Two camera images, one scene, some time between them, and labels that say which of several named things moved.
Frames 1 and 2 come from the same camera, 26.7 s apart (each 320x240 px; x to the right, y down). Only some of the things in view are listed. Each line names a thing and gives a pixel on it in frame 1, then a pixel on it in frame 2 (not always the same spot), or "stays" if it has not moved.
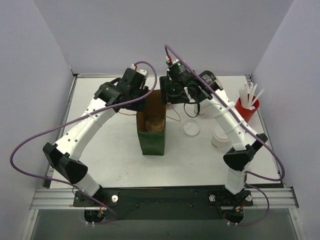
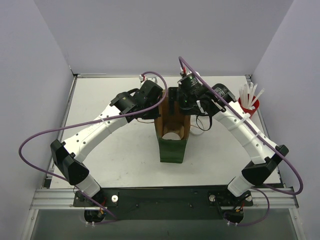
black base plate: (166, 203) stays
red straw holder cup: (247, 113) stays
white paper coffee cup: (220, 139) to (171, 136)
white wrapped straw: (262, 90) stays
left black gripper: (139, 100) to (151, 110)
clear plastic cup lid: (220, 133) to (171, 136)
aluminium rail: (63, 199) stays
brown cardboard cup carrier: (156, 124) to (181, 127)
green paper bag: (152, 143) to (172, 131)
